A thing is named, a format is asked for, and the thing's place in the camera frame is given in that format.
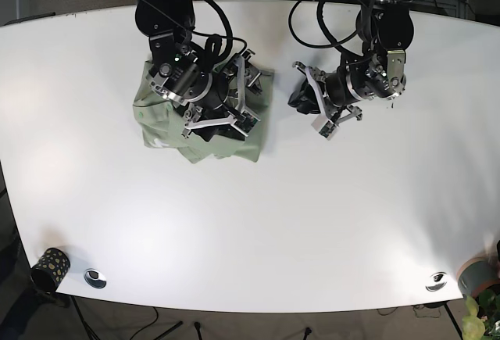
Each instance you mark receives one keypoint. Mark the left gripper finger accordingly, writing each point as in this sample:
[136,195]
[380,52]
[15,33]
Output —
[303,92]
[308,107]

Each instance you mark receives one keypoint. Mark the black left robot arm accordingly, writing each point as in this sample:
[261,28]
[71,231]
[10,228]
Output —
[381,26]

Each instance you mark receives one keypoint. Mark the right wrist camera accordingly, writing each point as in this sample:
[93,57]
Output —
[245,122]

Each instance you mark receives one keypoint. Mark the grey plant pot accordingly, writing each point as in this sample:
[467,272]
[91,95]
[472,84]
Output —
[477,275]

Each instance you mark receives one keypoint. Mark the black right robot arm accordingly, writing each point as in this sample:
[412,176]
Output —
[170,27]

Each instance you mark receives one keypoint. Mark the black cup with gold spots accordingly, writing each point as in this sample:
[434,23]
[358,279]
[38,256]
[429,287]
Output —
[48,272]

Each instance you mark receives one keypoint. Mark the light green T-shirt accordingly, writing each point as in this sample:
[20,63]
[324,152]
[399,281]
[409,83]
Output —
[163,125]

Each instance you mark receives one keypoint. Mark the left table cable grommet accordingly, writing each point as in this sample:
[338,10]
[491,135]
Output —
[95,279]

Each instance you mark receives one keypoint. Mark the table cable grommet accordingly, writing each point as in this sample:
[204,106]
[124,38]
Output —
[95,279]
[436,281]

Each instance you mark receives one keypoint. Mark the right table cable grommet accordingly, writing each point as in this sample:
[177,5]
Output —
[436,281]

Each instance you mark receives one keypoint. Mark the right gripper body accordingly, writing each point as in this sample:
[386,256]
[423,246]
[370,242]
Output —
[215,96]

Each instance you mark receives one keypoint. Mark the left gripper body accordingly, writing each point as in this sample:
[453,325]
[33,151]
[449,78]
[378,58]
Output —
[381,76]

